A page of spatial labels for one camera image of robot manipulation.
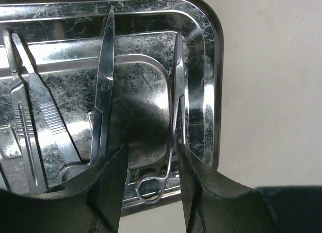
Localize steel needle holder clamp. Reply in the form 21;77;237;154
136;32;186;204

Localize steel instrument tray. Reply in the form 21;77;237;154
1;0;222;216

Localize steel forceps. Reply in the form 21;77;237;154
2;29;47;193

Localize steel scalpel handle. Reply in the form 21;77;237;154
11;33;81;165

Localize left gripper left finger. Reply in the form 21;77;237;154
1;143;129;232

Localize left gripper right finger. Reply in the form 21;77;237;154
178;144;321;232

